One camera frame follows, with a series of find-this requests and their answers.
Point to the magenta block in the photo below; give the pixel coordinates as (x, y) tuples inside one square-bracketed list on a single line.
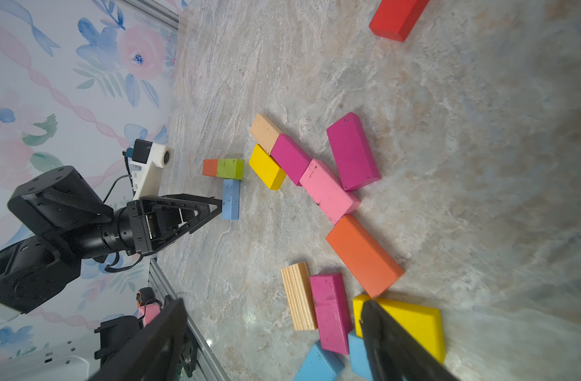
[(291, 158), (352, 152), (332, 312)]

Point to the orange block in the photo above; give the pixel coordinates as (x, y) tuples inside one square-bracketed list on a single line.
[(366, 259), (210, 167)]

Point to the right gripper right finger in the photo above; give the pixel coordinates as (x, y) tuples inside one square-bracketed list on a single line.
[(393, 354)]

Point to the magenta block upper right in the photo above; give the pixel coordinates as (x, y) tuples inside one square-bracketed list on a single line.
[(352, 152)]

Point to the light blue block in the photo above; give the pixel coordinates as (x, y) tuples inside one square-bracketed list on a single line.
[(231, 199)]

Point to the blue block right lower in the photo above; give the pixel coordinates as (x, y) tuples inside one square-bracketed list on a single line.
[(359, 356)]

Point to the magenta block lower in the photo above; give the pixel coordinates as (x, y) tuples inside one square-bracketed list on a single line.
[(332, 312)]

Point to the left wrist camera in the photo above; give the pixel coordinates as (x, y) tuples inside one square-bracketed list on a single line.
[(147, 162)]

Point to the yellow block upper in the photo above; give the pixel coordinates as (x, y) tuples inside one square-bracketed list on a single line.
[(266, 168)]

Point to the orange black tape measure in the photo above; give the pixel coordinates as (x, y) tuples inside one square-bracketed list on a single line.
[(145, 296)]

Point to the magenta block middle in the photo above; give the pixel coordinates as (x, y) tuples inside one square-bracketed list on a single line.
[(291, 158)]

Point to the red block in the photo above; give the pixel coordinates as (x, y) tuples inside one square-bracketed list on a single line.
[(395, 19)]

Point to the blue block bottom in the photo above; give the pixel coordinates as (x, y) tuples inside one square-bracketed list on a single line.
[(320, 365)]

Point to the yellow block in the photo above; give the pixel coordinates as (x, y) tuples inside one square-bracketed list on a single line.
[(266, 168), (421, 322)]

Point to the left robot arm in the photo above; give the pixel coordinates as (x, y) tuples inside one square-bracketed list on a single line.
[(70, 223)]

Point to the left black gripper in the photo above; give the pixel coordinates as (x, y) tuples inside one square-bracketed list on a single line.
[(156, 223)]

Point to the pink alarm clock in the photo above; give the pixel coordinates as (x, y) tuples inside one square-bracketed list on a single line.
[(148, 313)]

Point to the yellow block lower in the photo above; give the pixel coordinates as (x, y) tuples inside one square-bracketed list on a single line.
[(421, 322)]

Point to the green block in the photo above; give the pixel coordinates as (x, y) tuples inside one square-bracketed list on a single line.
[(230, 169)]

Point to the pink block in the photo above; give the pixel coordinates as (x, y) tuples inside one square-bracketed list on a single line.
[(326, 189)]

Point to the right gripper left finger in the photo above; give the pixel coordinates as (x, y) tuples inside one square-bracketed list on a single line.
[(154, 353)]

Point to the tan block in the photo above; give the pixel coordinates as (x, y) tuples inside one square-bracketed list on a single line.
[(265, 132), (298, 290)]

